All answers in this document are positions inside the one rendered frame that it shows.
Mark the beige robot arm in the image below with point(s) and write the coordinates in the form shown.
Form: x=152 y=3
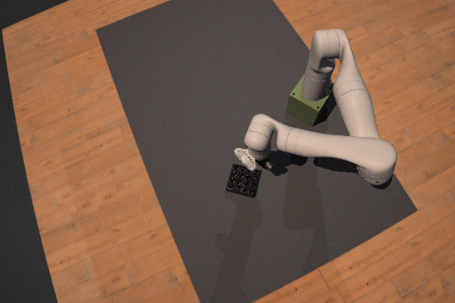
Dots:
x=375 y=158

